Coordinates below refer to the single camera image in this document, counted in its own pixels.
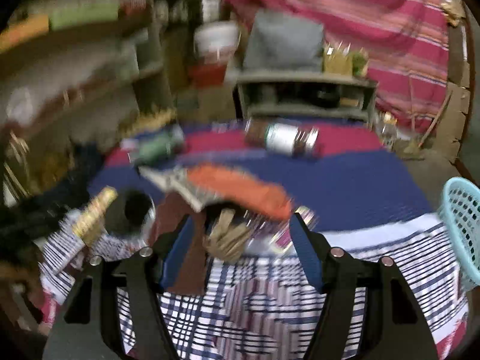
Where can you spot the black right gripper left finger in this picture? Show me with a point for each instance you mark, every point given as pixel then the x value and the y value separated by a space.
pixel 113 312

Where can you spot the gold yellow packet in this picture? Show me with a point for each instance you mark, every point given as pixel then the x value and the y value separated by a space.
pixel 89 225

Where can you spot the striped blue red tablecloth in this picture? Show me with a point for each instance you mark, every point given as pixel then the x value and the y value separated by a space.
pixel 375 279

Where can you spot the shiny snack wrapper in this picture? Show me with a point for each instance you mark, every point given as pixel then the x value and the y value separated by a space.
pixel 273 238

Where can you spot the beige crumpled paper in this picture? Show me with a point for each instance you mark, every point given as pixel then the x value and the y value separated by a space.
pixel 227 239

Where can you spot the light blue plastic basket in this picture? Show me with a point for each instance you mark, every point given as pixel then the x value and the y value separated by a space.
pixel 459 210

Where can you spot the red orange wrapper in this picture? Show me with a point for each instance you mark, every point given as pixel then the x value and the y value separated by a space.
pixel 264 198

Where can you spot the green label jar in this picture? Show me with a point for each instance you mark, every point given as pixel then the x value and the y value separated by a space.
pixel 161 146

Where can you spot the yellow label oil bottle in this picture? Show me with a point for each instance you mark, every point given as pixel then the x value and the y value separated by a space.
pixel 388 131

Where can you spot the white label spice jar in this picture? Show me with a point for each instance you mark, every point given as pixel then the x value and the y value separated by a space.
pixel 282 138

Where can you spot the wooden shelf unit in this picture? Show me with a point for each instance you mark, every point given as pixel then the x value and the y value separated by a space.
pixel 304 94

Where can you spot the green leafy vegetables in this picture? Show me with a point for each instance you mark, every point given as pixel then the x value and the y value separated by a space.
pixel 360 63

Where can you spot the red plastic tub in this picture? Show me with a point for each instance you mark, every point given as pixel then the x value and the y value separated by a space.
pixel 206 75

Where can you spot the grey cushion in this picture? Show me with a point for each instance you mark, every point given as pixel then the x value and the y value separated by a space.
pixel 280 41

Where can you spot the white plastic bucket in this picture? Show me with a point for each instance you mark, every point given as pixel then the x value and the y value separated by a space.
pixel 216 42

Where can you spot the pink striped curtain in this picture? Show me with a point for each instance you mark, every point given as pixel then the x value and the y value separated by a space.
pixel 406 41

